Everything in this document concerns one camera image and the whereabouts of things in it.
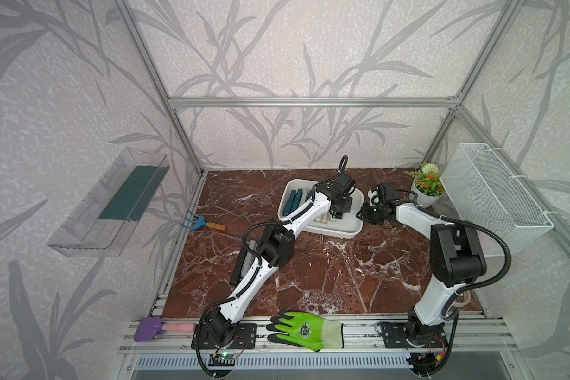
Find mint green pruning pliers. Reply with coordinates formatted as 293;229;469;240
299;189;309;208

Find white rectangular storage box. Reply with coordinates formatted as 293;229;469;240
277;179;364;239

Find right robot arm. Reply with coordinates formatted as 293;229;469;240
356;183;511;348

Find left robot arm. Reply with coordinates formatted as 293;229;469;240
194;155;356;349

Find grey pruning pliers left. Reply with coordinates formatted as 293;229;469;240
242;240;257;276

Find black pruning pliers far left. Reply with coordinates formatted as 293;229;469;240
230;247;248;287

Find small potted flower plant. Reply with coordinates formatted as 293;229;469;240
405;162;446;208

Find roll of clear tape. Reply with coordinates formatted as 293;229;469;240
452;291;471;308

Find blue garden hand rake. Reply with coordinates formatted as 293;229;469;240
180;212;226;231

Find green black work glove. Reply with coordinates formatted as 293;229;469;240
266;311;345;352

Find purple pink garden trowel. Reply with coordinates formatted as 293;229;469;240
133;316;196;343

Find white wire mesh basket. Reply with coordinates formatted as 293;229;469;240
441;142;554;254

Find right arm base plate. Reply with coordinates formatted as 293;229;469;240
376;321;445;348

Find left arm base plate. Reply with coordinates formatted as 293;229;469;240
191;323;257;350

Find clear plastic wall shelf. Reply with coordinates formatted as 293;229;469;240
47;148;170;258

